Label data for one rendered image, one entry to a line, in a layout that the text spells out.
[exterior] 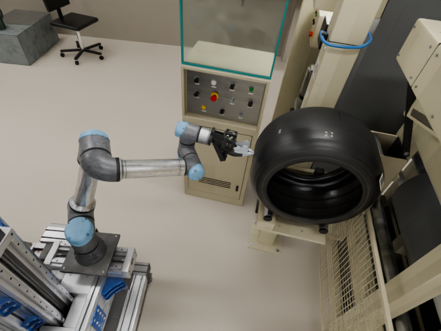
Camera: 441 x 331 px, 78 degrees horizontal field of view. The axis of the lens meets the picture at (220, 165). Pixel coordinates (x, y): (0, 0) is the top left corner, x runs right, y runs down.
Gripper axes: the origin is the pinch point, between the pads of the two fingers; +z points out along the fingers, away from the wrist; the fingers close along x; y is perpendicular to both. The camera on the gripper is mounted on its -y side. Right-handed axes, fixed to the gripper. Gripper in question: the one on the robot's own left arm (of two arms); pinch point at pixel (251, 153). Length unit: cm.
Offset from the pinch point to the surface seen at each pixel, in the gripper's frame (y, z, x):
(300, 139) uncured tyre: 21.2, 14.5, -7.6
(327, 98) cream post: 22.8, 26.5, 25.9
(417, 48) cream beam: 56, 40, 13
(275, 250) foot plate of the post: -115, 51, 22
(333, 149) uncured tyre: 23.2, 26.3, -10.1
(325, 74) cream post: 32.9, 20.5, 25.9
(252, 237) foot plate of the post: -118, 31, 29
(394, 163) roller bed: 4, 70, 19
